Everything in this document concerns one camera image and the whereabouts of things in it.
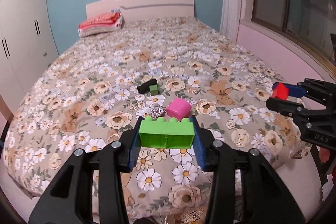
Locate red toy block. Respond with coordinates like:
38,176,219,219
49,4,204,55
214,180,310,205
271,83,289,101

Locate green toy building brick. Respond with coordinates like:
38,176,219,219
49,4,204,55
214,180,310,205
138,117,195,149

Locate pink plastic cube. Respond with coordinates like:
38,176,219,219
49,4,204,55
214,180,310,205
166,98,191,121

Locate small dark green cube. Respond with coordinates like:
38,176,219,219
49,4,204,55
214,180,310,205
149,84,159,96

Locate black cylinder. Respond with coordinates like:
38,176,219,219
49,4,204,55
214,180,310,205
137,79,157,94

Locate crumpled clear plastic wrap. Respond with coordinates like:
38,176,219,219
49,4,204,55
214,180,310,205
196,74,211,87

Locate floral bedspread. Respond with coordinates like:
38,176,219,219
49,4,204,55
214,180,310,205
2,16,313,217

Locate printed snack wrapper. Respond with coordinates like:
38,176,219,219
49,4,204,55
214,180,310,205
174,208,206,224

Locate small white paper box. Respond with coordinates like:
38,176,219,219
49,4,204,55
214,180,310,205
205,53,221,65

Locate folded red pink blankets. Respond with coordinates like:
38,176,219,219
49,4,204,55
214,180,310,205
78,10,123,38

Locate white bed headboard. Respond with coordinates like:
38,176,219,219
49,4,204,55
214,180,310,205
86,0,195,23

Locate white wardrobe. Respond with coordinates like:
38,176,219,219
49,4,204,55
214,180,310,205
0,0,59,119

